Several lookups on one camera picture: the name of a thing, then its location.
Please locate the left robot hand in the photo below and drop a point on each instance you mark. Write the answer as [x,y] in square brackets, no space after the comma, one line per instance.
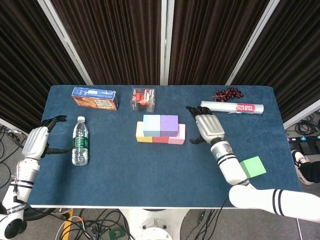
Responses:
[35,142]

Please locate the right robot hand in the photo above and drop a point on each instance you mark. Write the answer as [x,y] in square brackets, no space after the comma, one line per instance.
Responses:
[210,127]

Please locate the pink cube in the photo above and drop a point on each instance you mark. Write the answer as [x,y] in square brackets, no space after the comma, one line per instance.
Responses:
[178,137]

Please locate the purple cube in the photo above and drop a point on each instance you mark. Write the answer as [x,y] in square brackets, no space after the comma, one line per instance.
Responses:
[169,125]

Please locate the orange cube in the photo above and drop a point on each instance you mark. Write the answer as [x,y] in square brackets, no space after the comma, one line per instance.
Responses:
[160,139]

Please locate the green cube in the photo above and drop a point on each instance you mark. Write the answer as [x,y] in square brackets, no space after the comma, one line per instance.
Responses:
[253,166]

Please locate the light blue cube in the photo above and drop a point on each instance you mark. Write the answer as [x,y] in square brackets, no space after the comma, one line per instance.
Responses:
[151,125]

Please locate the yellow cube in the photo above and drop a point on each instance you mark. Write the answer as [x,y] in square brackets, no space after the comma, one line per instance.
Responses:
[140,135]

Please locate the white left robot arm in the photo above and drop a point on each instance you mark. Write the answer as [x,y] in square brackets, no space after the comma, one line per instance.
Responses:
[17,190]

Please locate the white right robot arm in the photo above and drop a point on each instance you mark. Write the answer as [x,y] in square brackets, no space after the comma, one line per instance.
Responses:
[245,187]

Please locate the chrome metal stand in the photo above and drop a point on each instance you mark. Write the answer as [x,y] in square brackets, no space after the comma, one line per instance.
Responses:
[16,135]

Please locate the plastic food wrap roll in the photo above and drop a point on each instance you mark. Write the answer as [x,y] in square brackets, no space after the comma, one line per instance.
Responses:
[225,106]

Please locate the dark red grape bunch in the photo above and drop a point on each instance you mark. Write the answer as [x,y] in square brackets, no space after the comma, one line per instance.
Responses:
[228,93]

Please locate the clear water bottle green label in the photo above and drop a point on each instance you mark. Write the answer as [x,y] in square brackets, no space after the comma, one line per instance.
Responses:
[80,142]

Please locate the clear box with red item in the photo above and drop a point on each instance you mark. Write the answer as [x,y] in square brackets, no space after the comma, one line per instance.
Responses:
[143,100]

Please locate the blue orange snack box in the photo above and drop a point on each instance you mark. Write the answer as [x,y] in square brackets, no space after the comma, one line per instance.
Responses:
[95,100]

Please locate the blue table cloth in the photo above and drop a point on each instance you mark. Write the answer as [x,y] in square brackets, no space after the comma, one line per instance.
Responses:
[150,175]

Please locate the brown pleated partition panel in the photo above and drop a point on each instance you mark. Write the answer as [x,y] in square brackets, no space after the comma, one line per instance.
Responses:
[112,37]
[25,62]
[287,50]
[212,37]

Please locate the black power strip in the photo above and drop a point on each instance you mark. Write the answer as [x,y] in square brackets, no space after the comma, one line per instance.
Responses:
[303,138]

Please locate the white sneaker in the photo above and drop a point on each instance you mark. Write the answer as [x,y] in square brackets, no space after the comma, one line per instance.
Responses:
[298,162]

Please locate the black trouser leg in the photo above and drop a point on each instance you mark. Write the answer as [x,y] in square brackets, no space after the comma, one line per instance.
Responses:
[311,172]

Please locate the green electronic device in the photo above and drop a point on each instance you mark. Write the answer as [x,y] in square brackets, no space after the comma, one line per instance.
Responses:
[116,233]

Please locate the white table pedestal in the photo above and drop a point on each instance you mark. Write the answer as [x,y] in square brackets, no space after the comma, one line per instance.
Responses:
[155,222]

